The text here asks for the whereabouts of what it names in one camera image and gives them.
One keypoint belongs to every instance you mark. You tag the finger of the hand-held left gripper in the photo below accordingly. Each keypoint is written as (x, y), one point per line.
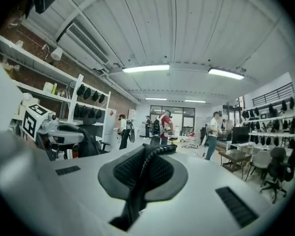
(71, 134)

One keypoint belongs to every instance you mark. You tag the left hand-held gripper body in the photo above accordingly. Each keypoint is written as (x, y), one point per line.
(30, 124)

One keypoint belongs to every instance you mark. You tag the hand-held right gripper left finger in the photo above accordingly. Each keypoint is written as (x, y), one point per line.
(88, 176)

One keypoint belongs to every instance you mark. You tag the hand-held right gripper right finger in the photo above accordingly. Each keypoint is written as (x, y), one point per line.
(199, 181)

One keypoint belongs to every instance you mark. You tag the black office chair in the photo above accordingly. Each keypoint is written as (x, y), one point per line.
(277, 156)
(105, 144)

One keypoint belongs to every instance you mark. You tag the grey shell chair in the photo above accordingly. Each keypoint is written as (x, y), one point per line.
(260, 158)

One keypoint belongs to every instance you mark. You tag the white jar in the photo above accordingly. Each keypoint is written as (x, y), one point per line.
(48, 87)

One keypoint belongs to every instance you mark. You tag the white cabinet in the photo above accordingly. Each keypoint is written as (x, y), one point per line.
(111, 126)

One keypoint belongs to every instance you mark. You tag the yellow bottle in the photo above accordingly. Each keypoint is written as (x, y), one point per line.
(54, 89)

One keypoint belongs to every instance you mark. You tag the brown glass table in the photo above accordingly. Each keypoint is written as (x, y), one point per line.
(233, 154)

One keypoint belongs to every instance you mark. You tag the row of black hanging bags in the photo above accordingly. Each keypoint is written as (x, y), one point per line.
(284, 106)
(87, 93)

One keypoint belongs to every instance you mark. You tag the white metal rack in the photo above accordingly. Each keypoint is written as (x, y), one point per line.
(77, 88)

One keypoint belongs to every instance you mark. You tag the white desk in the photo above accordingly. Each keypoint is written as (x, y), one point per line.
(236, 146)

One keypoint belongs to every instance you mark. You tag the black framed window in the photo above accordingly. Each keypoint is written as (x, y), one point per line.
(188, 122)

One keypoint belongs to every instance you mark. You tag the white shelf unit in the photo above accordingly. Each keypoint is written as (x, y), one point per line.
(39, 64)

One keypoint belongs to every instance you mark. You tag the black monitor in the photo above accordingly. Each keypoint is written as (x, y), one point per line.
(240, 134)

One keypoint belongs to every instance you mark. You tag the white paper roll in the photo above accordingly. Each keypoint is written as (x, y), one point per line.
(56, 53)

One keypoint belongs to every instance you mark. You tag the long ceiling light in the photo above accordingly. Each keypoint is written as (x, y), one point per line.
(145, 68)
(195, 101)
(156, 99)
(225, 73)

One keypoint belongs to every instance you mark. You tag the white ceiling air conditioner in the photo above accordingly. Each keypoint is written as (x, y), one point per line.
(83, 45)

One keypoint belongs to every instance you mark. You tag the white wall shelf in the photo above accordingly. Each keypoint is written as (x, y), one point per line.
(273, 119)

